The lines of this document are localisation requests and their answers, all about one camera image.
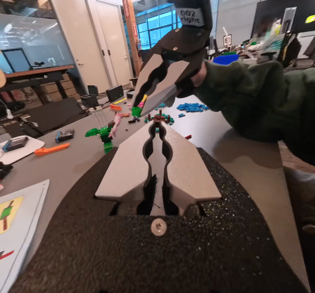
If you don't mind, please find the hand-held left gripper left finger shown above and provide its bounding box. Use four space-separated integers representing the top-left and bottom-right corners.
94 120 158 202

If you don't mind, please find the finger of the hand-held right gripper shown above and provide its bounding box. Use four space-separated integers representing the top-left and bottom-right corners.
132 53 165 108
140 61 191 116

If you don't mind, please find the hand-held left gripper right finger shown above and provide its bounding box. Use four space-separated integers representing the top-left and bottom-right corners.
157 122 222 206

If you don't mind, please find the brown lego branch piece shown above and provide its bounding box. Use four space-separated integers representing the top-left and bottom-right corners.
147 109 172 124

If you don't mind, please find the person's right forearm green sleeve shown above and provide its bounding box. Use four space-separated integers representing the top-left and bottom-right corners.
194 60 315 167

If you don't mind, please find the pile of teal lego pieces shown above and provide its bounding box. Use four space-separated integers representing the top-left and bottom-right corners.
144 114 176 125

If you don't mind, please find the green lego plant build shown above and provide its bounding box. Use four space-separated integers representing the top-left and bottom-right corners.
85 112 124 154

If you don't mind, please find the lego instruction booklet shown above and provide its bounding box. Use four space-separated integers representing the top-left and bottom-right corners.
0 179 50 293

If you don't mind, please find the person's right hand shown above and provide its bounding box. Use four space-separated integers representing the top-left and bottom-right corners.
192 62 208 87

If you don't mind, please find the black speaker box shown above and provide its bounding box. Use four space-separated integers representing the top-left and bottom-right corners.
105 84 125 102

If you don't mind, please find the blue bin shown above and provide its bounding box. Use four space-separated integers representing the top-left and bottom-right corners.
213 54 240 65

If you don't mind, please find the white double door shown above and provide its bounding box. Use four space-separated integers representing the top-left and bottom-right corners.
49 0 134 88

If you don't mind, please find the small black device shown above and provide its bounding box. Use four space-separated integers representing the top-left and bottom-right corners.
80 85 99 108

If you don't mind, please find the black box with blue edge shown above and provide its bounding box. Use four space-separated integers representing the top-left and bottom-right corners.
55 128 75 143
2 136 29 152

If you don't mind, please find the orange brick separator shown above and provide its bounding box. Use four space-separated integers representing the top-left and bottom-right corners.
34 143 70 156

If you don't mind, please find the black desk mat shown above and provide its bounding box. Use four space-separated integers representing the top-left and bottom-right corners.
13 97 88 135

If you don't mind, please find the white tray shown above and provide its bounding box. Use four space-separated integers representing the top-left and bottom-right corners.
0 135 46 165

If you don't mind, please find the wooden desk with black legs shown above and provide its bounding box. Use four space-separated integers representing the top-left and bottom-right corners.
4 65 75 101

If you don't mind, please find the large black monitor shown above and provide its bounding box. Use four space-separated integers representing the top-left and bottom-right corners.
251 0 315 41

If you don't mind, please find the wooden post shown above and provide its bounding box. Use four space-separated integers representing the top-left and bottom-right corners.
118 0 144 77

